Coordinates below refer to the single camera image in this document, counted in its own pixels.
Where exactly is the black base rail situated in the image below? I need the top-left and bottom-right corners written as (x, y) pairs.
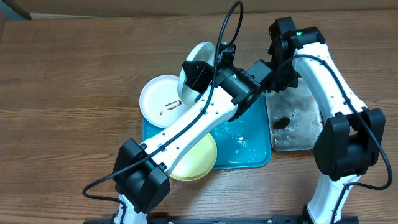
top-left (82, 215), bottom-right (360, 224)

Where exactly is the white plate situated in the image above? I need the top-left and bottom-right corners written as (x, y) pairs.
top-left (177, 42), bottom-right (215, 105)
top-left (139, 75), bottom-right (194, 128)

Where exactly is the yellow-green plate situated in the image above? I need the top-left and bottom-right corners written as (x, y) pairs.
top-left (170, 133), bottom-right (217, 182)

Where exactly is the teal plastic tray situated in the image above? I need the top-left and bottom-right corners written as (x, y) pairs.
top-left (141, 93), bottom-right (272, 170)

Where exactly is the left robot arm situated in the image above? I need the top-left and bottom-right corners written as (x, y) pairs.
top-left (113, 42), bottom-right (271, 223)

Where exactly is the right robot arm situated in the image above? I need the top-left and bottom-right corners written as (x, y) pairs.
top-left (268, 24), bottom-right (392, 223)

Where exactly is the black soapy water tray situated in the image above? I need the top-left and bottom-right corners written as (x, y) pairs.
top-left (266, 78), bottom-right (323, 152)

